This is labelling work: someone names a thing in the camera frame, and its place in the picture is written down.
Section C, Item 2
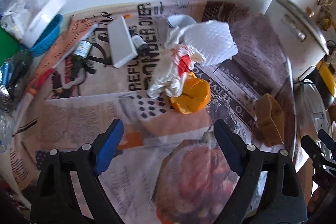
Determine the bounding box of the dark green bottle white label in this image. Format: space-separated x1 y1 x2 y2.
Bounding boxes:
70 40 96 81

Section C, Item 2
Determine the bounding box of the white paper towel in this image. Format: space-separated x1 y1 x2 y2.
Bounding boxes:
163 20 239 67

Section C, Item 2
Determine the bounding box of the white rectangular box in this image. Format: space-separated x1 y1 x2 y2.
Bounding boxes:
108 15 138 69

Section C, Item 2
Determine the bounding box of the white red plastic bag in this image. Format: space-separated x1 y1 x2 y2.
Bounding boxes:
147 44 206 99

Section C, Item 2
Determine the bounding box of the small dark bottle white label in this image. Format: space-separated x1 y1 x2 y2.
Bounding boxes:
129 30 150 56

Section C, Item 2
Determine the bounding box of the blue white yogurt cup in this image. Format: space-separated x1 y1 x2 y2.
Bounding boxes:
167 15 197 28

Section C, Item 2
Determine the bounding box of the metal basin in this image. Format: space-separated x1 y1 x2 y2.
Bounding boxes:
294 79 331 158

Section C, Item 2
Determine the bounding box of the yellow black kettle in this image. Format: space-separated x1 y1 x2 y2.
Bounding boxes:
317 60 335 98

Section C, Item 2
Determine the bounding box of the white rice cooker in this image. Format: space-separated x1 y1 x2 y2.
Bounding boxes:
265 0 329 81

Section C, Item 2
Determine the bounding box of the red white pen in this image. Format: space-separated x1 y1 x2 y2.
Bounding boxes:
14 68 54 134

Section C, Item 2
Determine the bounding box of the metal strainer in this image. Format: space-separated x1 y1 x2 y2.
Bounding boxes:
1 50 33 113

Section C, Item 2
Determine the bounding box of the green box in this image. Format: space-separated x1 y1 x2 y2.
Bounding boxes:
0 27 19 66

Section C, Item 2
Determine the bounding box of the blue plastic basket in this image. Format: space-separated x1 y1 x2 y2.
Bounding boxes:
30 14 63 58

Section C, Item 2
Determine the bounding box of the newspaper print table cloth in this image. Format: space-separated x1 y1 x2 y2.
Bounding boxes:
10 1 308 223

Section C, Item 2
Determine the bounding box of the orange booklet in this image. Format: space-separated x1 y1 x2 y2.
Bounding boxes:
26 18 97 91

